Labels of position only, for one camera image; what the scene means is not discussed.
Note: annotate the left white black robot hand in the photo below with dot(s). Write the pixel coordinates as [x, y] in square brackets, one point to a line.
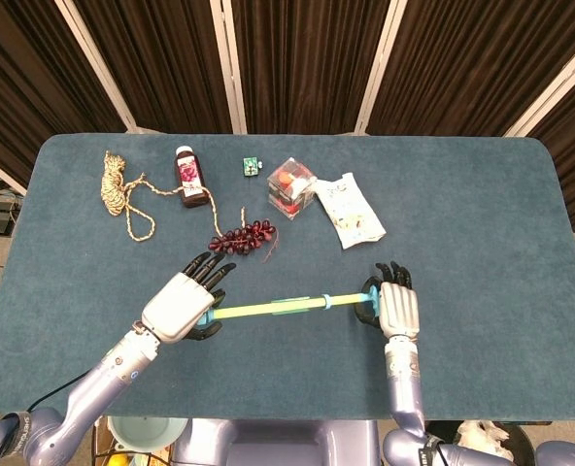
[176, 308]

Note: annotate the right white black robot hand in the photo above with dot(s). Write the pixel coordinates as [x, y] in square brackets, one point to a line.
[399, 310]

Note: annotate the green plastic water squirter tube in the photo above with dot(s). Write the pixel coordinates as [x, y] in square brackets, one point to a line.
[248, 310]

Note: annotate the right purple robot arm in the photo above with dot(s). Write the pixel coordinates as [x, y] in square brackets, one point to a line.
[404, 388]

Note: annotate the dark red grape bunch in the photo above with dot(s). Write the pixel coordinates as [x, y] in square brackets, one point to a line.
[244, 240]

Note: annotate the blue felt table cover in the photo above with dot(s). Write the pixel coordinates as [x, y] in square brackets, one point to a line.
[268, 364]

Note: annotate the white snack pouch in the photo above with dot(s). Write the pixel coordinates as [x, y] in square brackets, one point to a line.
[350, 213]

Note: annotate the dark juice bottle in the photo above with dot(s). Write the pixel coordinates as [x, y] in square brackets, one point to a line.
[190, 187]

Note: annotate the light blue plastic bowl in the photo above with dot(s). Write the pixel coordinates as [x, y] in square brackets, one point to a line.
[146, 432]

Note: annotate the crumpled white bag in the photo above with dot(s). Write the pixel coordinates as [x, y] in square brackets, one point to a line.
[482, 432]

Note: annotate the clear plastic toy box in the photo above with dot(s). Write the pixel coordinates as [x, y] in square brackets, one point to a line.
[287, 194]

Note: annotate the small yellow object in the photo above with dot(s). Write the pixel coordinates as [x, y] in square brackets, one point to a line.
[116, 461]

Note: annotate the purple robot torso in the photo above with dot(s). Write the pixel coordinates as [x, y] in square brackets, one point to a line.
[278, 442]

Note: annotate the black waste bin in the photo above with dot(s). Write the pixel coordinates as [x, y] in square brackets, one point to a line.
[520, 442]

